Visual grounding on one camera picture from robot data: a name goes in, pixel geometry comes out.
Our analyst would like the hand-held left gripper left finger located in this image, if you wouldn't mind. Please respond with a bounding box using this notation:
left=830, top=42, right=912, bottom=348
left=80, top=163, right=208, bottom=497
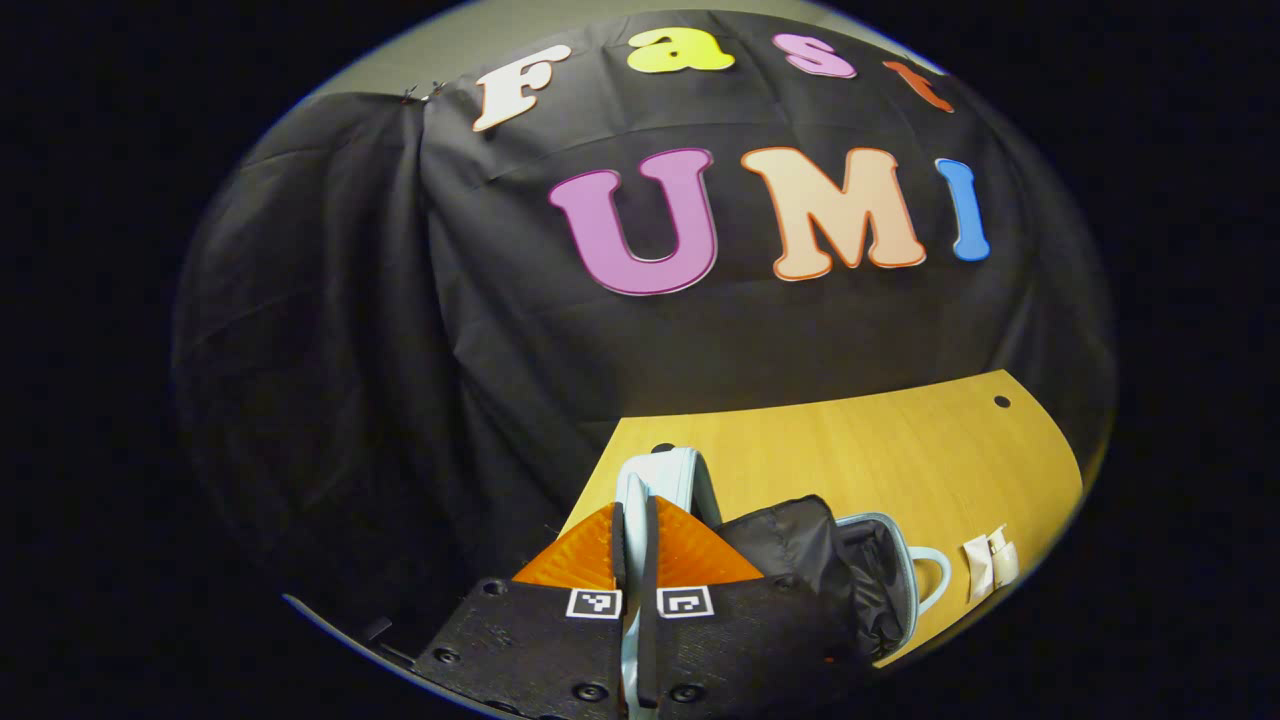
left=413, top=502, right=627, bottom=720

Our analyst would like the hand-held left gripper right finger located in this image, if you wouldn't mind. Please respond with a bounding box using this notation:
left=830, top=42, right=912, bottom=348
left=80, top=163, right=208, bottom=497
left=638, top=496, right=873, bottom=720

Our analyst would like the light blue small suitcase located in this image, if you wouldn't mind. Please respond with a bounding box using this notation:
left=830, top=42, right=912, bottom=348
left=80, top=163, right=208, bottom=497
left=613, top=446, right=953, bottom=720

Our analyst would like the black backdrop cloth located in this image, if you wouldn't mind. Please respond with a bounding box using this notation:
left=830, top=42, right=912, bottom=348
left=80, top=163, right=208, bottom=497
left=172, top=10, right=1116, bottom=641

